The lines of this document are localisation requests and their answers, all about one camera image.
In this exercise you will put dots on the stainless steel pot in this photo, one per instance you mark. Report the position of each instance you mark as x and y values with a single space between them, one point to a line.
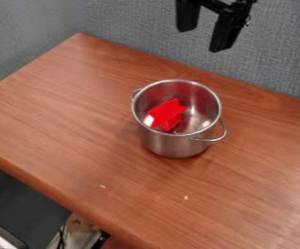
201 126

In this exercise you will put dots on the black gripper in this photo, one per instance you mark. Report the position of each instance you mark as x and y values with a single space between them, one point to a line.
234 16

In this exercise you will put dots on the wooden table leg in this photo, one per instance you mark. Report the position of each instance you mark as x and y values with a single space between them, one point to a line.
76 234

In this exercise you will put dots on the red plastic block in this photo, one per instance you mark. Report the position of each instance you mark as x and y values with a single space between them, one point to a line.
166 115

